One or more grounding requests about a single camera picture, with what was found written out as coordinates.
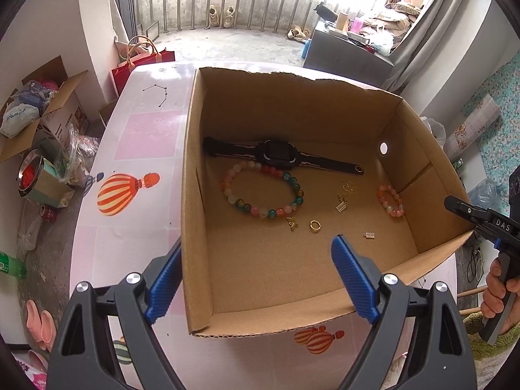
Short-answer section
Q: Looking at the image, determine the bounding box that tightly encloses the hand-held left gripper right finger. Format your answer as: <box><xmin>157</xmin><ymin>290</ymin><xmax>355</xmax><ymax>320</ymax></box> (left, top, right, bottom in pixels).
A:
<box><xmin>330</xmin><ymin>234</ymin><xmax>477</xmax><ymax>390</ymax></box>

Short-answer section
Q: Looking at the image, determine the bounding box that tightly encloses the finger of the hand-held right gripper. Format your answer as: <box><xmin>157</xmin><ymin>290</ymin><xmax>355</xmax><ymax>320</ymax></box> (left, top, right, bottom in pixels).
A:
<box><xmin>444</xmin><ymin>196</ymin><xmax>494</xmax><ymax>228</ymax></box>

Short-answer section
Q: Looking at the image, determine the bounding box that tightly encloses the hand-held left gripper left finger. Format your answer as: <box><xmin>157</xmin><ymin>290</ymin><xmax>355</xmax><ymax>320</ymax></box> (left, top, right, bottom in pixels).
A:
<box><xmin>48</xmin><ymin>240</ymin><xmax>185</xmax><ymax>390</ymax></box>

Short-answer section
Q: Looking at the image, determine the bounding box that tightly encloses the orange bead bracelet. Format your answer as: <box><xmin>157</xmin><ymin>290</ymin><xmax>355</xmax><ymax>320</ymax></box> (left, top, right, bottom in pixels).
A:
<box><xmin>377</xmin><ymin>184</ymin><xmax>406</xmax><ymax>219</ymax></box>

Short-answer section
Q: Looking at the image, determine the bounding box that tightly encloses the gold heart keychain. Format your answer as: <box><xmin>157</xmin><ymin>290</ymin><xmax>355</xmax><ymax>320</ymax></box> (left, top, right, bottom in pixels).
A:
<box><xmin>335</xmin><ymin>181</ymin><xmax>358</xmax><ymax>213</ymax></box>

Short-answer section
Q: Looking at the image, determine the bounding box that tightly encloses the large brown cardboard box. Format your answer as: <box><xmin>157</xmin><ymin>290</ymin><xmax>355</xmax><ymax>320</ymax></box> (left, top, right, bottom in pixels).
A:
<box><xmin>180</xmin><ymin>66</ymin><xmax>475</xmax><ymax>338</ymax></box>

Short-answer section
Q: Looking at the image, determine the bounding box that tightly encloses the multicolour bead bracelet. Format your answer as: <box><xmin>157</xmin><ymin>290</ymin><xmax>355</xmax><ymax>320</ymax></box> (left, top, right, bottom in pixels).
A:
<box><xmin>220</xmin><ymin>160</ymin><xmax>305</xmax><ymax>221</ymax></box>

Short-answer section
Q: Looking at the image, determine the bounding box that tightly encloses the black smartwatch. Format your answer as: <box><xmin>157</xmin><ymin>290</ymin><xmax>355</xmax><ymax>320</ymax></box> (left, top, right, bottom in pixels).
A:
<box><xmin>202</xmin><ymin>136</ymin><xmax>365</xmax><ymax>176</ymax></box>

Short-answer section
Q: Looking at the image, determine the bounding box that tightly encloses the person's right hand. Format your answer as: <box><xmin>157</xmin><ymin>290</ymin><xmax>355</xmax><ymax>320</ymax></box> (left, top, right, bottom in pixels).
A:
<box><xmin>480</xmin><ymin>258</ymin><xmax>520</xmax><ymax>329</ymax></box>

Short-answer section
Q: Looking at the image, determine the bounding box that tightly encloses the wooden chair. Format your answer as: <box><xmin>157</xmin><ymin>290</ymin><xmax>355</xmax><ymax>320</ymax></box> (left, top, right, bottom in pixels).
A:
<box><xmin>457</xmin><ymin>284</ymin><xmax>488</xmax><ymax>318</ymax></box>

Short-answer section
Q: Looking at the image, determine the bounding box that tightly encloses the green shaggy rug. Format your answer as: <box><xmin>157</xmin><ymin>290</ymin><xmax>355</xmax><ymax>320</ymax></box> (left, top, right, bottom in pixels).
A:
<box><xmin>463</xmin><ymin>311</ymin><xmax>520</xmax><ymax>362</ymax></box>

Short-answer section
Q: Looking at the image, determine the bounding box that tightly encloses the pink slipper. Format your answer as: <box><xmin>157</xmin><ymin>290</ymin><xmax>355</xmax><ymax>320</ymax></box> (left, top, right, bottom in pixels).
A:
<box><xmin>25</xmin><ymin>300</ymin><xmax>43</xmax><ymax>344</ymax></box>
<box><xmin>38</xmin><ymin>311</ymin><xmax>58</xmax><ymax>352</ymax></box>

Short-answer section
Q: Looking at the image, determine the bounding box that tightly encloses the white fluffy rug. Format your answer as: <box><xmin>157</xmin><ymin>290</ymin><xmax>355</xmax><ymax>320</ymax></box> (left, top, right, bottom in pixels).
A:
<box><xmin>473</xmin><ymin>349</ymin><xmax>520</xmax><ymax>390</ymax></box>

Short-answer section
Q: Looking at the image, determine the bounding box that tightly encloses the small green box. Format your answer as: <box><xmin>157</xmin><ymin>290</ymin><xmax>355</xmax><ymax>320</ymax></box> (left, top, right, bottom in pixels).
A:
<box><xmin>30</xmin><ymin>158</ymin><xmax>76</xmax><ymax>210</ymax></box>

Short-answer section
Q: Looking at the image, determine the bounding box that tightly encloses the crumpled clear plastic bag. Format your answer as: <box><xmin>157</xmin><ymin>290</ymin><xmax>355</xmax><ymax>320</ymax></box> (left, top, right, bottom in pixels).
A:
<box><xmin>61</xmin><ymin>124</ymin><xmax>100</xmax><ymax>188</ymax></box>

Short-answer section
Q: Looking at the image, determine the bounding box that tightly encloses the metal basin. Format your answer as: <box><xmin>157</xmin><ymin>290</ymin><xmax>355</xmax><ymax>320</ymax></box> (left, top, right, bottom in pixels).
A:
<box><xmin>16</xmin><ymin>149</ymin><xmax>45</xmax><ymax>198</ymax></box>

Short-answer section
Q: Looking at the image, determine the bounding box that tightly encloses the grey curtain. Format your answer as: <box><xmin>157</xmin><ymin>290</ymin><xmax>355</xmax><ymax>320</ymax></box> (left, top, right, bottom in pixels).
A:
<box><xmin>382</xmin><ymin>0</ymin><xmax>494</xmax><ymax>96</ymax></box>

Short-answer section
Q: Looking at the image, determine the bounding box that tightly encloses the dark cabinet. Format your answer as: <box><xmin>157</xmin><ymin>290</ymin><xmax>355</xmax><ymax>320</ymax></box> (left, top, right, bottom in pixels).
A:
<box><xmin>303</xmin><ymin>22</ymin><xmax>397</xmax><ymax>86</ymax></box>

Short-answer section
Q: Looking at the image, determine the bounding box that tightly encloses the pile of household clutter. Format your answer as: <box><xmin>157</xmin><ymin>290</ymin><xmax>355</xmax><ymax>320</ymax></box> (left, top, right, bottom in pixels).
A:
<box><xmin>357</xmin><ymin>2</ymin><xmax>423</xmax><ymax>55</ymax></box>

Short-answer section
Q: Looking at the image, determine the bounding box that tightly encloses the open carton with clutter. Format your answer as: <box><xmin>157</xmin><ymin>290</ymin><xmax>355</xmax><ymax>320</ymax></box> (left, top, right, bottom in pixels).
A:
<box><xmin>0</xmin><ymin>55</ymin><xmax>89</xmax><ymax>164</ymax></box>

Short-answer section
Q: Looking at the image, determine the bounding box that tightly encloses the red shopping bag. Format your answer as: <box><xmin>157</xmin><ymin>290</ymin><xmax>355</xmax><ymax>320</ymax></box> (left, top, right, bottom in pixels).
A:
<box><xmin>111</xmin><ymin>36</ymin><xmax>176</xmax><ymax>96</ymax></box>

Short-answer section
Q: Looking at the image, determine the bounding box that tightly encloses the black object on cabinet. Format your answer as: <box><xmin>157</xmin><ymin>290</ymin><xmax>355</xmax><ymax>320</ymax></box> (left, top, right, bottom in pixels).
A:
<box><xmin>314</xmin><ymin>3</ymin><xmax>338</xmax><ymax>23</ymax></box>

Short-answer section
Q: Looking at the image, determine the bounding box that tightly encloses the beige sandal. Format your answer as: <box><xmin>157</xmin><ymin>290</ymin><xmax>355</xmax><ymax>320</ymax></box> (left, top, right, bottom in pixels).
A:
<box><xmin>286</xmin><ymin>25</ymin><xmax>313</xmax><ymax>42</ymax></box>

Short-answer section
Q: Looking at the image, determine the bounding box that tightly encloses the black metal frame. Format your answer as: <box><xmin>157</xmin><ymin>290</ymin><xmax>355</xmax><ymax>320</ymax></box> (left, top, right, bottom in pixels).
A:
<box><xmin>108</xmin><ymin>0</ymin><xmax>135</xmax><ymax>41</ymax></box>

